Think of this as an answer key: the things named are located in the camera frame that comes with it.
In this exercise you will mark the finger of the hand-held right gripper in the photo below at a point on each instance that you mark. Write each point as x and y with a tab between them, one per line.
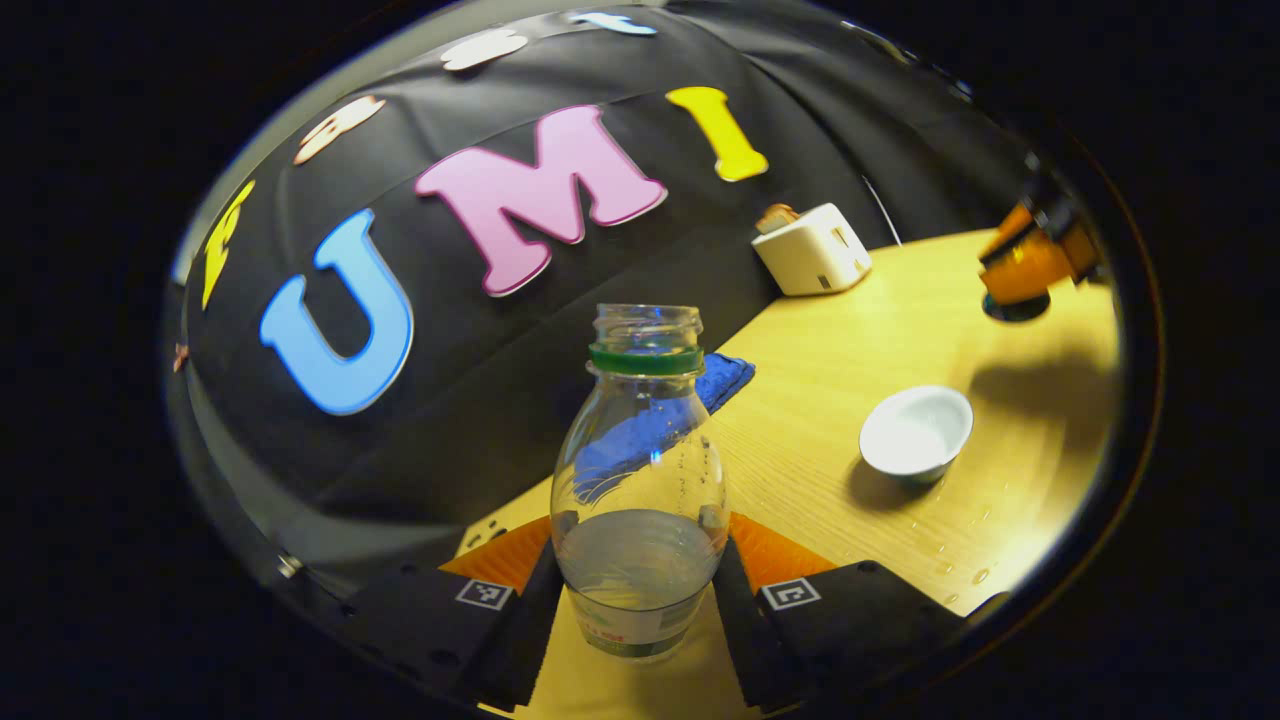
1030	270
1045	205

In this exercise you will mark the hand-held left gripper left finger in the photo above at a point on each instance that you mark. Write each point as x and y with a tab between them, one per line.
530	640

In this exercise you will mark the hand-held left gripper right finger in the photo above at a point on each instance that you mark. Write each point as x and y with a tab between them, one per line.
735	630

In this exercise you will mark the clear plastic water bottle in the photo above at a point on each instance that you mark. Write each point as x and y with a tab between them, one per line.
640	470

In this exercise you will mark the white teacup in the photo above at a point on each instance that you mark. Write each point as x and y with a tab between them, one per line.
915	430

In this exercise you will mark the white toaster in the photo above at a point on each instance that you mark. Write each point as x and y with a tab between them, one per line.
815	255

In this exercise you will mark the black backdrop cloth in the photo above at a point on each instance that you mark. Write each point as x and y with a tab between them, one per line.
480	400

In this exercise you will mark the blue folded towel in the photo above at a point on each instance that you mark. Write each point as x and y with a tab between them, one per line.
728	378

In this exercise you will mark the silver cloth clip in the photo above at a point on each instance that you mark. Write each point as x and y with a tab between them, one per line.
289	566

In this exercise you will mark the bread slice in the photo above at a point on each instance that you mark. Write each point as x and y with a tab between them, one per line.
775	216

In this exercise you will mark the red cloth clip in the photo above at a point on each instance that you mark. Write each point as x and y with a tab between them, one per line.
180	356

